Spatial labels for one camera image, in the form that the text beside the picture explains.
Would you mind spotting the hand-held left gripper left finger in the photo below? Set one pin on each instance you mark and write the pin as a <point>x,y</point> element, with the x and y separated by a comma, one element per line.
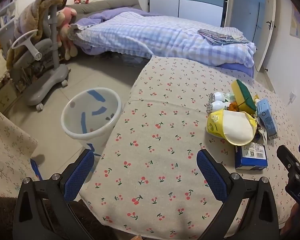
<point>80,175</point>

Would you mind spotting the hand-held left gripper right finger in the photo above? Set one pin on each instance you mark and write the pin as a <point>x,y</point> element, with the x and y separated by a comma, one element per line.
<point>211,177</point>

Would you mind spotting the dark blue cardboard box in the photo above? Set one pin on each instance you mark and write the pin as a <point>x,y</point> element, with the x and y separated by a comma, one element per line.
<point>250,158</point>

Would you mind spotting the white plastic bin blue tape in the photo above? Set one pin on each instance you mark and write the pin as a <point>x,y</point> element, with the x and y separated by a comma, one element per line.
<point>75,135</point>

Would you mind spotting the light blue carton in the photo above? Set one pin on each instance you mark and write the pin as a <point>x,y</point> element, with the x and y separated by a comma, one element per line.
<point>266,117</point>

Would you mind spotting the yellow white paper bag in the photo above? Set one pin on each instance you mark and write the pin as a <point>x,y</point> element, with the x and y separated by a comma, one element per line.
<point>237,127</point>

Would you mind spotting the small white bottle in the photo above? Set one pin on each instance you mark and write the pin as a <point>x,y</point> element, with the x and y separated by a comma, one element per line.
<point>216,106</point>
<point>217,96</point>

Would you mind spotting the orange peel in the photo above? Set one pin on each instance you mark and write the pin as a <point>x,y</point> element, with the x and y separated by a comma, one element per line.
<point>233,107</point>

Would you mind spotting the yellow green sponge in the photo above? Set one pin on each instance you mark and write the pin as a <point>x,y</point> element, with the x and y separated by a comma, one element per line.
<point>242,92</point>

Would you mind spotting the person's right hand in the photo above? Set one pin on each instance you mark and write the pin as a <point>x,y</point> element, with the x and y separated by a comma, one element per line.
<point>293,215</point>

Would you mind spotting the cherry print tablecloth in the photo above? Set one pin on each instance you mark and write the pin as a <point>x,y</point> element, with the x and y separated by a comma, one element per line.
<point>165,130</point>

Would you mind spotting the floral print cloth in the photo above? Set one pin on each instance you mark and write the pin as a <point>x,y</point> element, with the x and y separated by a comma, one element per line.
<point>7,155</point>

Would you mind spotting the grey swivel chair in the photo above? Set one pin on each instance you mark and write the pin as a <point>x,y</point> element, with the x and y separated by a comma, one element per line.
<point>47,80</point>

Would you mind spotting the purple bed sheet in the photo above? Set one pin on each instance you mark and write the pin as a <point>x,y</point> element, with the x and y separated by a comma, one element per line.
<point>237,70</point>

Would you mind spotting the stack of papers under bed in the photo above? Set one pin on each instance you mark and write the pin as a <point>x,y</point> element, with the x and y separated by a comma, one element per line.
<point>136,60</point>

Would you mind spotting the folded striped cloth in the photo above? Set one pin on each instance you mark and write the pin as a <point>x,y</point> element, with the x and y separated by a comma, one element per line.
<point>220,37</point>

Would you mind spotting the pink plush toy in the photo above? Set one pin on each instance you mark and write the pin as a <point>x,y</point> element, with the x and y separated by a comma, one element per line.
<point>65,27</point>

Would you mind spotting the blue door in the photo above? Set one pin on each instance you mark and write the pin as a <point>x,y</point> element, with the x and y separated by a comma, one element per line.
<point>247,10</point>

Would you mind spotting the blue plaid quilt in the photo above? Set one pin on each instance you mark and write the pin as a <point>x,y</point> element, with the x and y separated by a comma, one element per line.
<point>152,35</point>

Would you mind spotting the brown fuzzy blanket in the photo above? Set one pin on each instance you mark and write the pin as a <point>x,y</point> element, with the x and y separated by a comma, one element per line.
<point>32,17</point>

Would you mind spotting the grey bed cushion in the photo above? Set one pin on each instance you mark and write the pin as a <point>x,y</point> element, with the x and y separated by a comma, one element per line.
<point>102,5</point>

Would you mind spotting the bookshelf with books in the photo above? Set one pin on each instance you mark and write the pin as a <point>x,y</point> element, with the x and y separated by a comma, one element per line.
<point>0,22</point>

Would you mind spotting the blue white wardrobe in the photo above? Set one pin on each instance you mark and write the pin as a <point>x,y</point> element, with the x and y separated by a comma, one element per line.
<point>185,2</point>

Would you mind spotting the white wall socket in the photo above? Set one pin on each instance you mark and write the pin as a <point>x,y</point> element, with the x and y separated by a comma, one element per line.
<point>292,97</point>

